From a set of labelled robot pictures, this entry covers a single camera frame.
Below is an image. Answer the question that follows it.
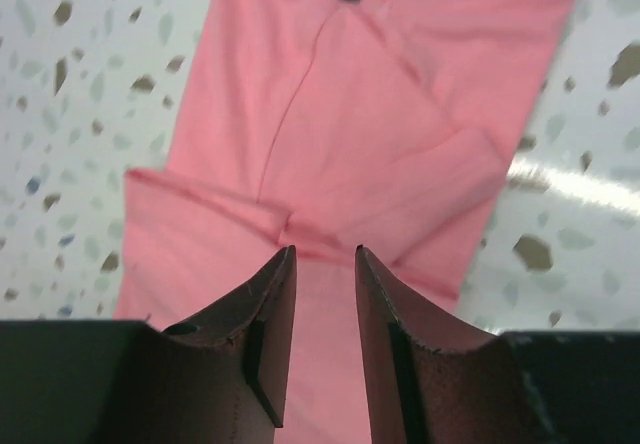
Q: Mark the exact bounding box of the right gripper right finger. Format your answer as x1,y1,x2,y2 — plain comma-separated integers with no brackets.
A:
355,247,639,443

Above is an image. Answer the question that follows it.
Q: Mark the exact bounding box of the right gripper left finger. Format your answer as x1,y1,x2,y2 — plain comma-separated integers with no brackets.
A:
1,247,296,443

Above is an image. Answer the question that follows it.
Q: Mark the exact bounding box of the pink t shirt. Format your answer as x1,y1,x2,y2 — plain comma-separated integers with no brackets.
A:
115,0,575,443

